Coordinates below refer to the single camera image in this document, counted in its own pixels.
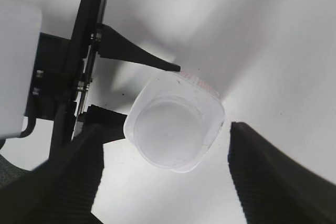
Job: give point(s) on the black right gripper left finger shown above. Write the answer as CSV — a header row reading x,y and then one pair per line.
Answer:
x,y
62,189

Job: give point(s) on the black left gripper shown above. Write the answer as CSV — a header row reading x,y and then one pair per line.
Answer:
x,y
62,75

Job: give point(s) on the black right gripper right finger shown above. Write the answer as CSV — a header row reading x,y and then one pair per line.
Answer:
x,y
272,187

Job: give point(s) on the white yili changqing yogurt bottle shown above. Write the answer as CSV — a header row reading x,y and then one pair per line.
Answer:
x,y
189,90

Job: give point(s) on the white round bottle cap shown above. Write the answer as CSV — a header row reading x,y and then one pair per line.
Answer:
x,y
168,134

